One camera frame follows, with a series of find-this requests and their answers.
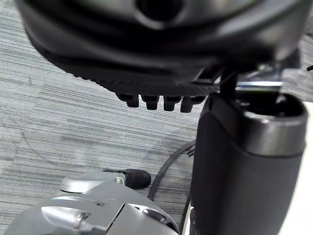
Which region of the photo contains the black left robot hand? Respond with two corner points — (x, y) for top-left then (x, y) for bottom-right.
(15, 0), (313, 235)

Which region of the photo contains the dark robot foot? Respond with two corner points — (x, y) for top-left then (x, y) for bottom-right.
(102, 168), (152, 189)

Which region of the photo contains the silver robot leg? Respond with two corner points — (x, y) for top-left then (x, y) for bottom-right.
(4, 170), (180, 235)

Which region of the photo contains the black cable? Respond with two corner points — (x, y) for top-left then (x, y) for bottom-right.
(147, 140), (196, 199)

